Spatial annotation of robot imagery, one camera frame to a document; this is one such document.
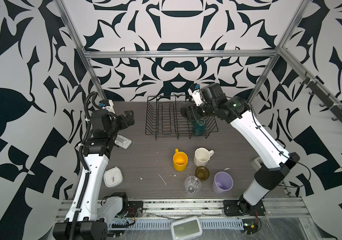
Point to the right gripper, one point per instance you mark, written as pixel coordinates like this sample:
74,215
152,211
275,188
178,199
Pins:
190,108

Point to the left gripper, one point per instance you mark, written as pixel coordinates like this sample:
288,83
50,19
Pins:
128,117

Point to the dark green mug white inside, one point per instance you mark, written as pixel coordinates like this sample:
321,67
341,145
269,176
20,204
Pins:
199,127

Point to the black wire dish rack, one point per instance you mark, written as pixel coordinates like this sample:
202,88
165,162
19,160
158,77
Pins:
164,119

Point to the cream white mug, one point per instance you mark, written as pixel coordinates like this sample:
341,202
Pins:
202,156

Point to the yellow mug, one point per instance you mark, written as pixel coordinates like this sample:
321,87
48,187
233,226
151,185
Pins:
180,160

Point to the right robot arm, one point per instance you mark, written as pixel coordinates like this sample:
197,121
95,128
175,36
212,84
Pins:
211,101

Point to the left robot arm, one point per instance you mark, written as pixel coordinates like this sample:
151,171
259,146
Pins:
84,220

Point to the white rectangular device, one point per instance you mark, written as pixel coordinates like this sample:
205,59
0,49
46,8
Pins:
123,142

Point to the square white clock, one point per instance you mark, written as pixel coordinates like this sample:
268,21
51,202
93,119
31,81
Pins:
113,177

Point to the olive glass cup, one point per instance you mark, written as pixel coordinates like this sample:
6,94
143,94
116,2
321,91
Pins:
202,173

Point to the clear glass cup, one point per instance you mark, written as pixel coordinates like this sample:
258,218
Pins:
192,185

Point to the lilac plastic cup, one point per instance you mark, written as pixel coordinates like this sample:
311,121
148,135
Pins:
222,183

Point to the grey tape dispenser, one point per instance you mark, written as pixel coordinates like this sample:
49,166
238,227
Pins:
256,163

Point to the small circuit board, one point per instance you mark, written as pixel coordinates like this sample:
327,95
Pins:
251,226

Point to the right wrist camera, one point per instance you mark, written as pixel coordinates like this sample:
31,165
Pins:
195,92

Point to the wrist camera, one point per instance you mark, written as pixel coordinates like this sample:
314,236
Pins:
107,105
195,92

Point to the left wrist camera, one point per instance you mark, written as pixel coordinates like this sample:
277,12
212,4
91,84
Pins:
107,105

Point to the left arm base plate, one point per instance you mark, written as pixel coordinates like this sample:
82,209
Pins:
135,209

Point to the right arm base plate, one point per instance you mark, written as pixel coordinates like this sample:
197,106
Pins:
234,207

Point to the black wall hook rail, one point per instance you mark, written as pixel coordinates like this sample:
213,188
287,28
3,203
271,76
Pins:
328,100

